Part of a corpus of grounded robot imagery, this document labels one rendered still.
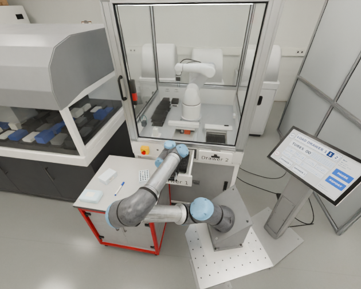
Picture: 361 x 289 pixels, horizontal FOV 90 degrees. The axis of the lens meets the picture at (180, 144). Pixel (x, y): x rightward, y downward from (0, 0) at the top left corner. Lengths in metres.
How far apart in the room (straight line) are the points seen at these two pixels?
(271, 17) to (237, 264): 1.38
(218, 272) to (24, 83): 1.69
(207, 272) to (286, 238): 1.28
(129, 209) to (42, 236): 1.92
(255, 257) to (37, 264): 1.98
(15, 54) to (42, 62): 0.23
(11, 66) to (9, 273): 1.83
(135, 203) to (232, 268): 0.74
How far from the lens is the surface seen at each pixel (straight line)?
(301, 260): 2.36
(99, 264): 2.20
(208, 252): 1.28
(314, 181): 1.52
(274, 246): 2.26
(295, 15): 4.78
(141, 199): 0.76
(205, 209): 0.99
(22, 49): 1.70
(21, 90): 1.66
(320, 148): 1.56
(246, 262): 1.31
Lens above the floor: 1.95
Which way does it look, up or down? 38 degrees down
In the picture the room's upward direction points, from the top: 1 degrees counter-clockwise
